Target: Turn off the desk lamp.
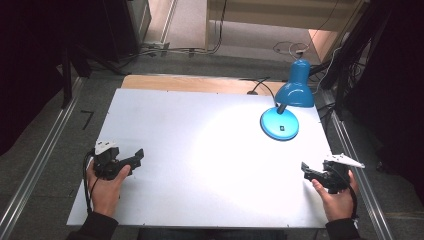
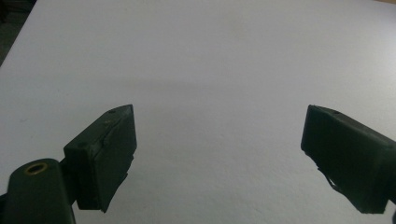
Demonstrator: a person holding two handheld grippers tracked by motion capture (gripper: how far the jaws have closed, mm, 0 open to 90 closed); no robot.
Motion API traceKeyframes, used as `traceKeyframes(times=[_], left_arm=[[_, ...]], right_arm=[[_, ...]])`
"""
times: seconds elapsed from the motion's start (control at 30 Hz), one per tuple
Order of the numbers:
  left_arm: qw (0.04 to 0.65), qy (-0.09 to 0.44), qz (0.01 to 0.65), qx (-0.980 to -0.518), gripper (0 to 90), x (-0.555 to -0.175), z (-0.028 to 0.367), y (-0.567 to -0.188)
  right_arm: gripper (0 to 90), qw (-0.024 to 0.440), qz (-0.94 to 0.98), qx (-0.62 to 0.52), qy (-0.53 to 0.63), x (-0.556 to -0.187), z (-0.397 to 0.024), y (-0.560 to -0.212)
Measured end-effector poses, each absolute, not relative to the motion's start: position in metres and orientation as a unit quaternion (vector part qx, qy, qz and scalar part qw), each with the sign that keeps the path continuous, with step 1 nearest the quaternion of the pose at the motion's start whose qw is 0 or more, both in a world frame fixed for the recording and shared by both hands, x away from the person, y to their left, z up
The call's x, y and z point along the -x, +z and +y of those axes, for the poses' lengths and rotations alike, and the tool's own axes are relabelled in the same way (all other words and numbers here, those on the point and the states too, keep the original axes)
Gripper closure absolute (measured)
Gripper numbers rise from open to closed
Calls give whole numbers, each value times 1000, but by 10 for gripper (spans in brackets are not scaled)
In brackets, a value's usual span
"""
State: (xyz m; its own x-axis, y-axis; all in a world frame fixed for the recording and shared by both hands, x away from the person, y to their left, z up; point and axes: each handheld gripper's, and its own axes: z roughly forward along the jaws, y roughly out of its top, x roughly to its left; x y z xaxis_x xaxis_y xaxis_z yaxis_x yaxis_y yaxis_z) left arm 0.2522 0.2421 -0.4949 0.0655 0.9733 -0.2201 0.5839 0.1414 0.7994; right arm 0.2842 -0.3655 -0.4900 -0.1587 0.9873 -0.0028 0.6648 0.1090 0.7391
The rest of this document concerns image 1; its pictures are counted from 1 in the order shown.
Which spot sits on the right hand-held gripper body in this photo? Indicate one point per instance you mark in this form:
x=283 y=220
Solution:
x=337 y=175

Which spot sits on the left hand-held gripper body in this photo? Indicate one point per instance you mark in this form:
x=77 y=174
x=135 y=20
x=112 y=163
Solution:
x=106 y=160

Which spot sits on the person's right hand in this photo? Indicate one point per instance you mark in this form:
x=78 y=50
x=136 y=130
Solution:
x=336 y=203

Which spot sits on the person's left hand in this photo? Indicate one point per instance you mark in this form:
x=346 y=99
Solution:
x=106 y=193

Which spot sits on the blue desk lamp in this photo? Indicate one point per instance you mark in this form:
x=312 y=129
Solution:
x=293 y=93

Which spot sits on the black metal stand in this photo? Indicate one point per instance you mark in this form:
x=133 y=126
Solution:
x=71 y=66

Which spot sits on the grey power strip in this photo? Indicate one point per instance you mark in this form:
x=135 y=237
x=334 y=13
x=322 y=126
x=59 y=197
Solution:
x=156 y=46

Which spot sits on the light wooden furniture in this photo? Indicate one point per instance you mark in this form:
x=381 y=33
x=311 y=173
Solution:
x=283 y=20

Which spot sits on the metal floor rail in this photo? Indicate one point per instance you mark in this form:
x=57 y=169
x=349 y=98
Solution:
x=361 y=193
x=36 y=163

